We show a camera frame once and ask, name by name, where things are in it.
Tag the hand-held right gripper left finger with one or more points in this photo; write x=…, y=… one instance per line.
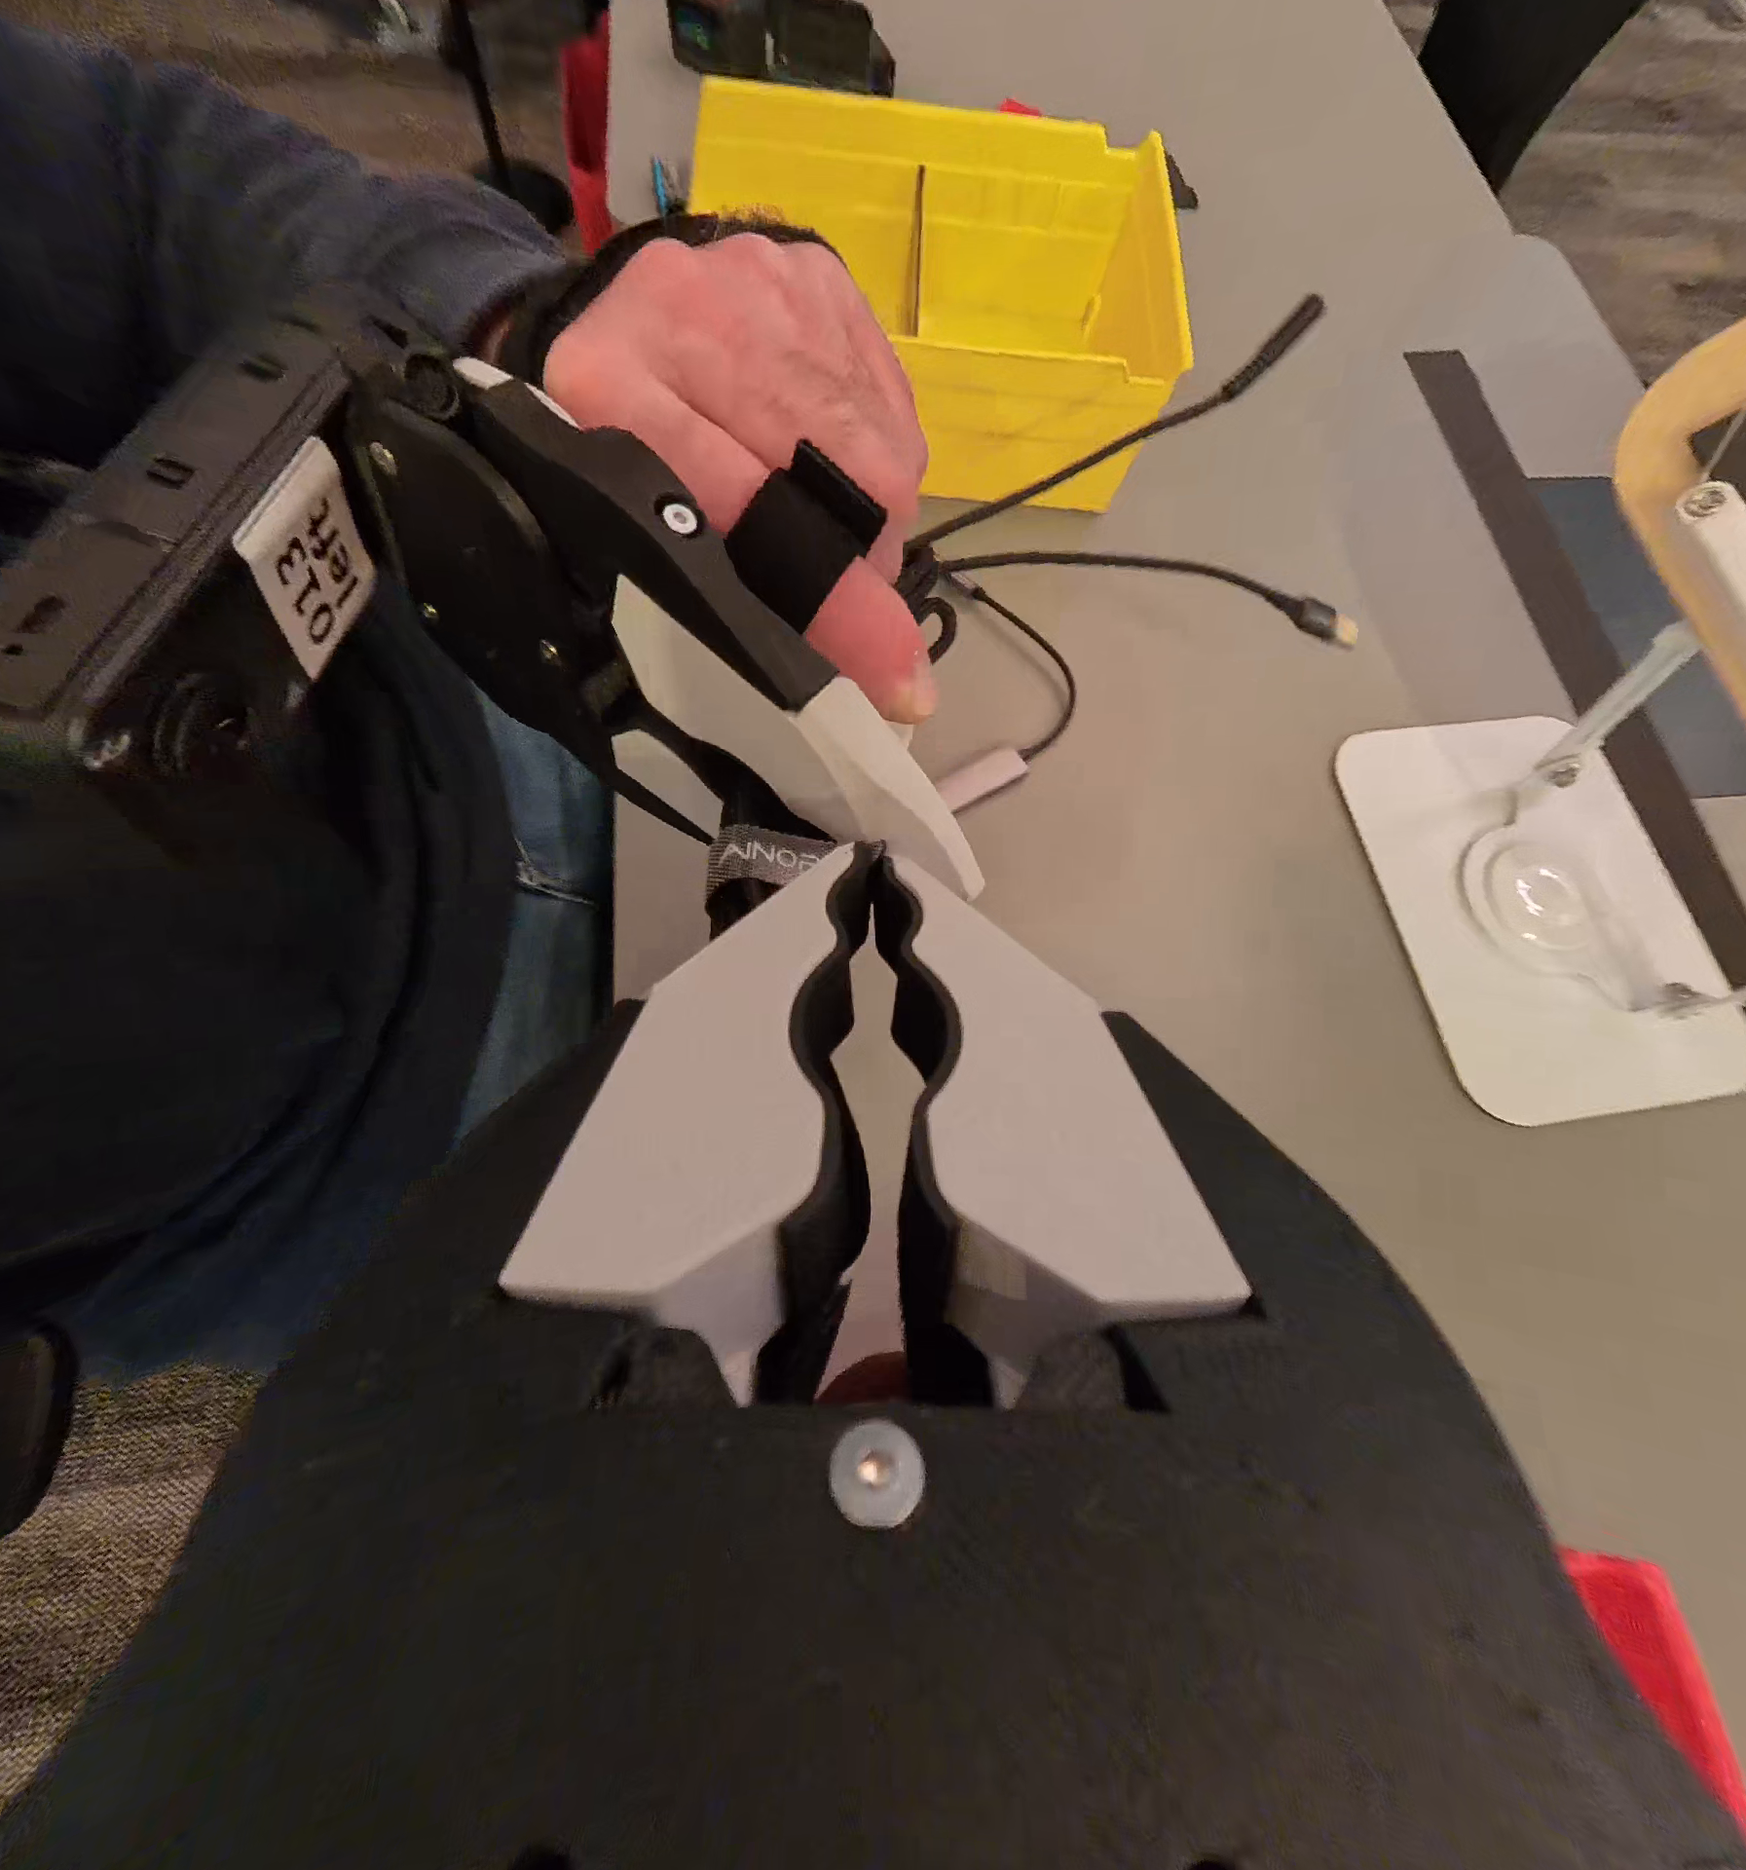
x=668, y=1153

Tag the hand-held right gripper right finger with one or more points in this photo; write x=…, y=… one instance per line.
x=1091, y=1168

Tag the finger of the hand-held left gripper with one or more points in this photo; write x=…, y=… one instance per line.
x=887, y=790
x=697, y=658

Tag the grey usb hub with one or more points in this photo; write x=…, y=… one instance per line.
x=990, y=774

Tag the yellow plastic bin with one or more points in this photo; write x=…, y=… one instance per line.
x=1019, y=394

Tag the red plastic bin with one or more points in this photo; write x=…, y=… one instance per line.
x=1661, y=1681

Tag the person's left forearm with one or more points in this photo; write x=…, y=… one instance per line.
x=230, y=218

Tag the person's left hand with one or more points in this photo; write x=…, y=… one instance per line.
x=756, y=365

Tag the person's jeans leg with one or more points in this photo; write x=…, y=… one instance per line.
x=551, y=877

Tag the black battery charger case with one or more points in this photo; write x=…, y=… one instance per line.
x=801, y=37

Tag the black tilted panel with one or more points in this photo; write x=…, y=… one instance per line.
x=1517, y=74

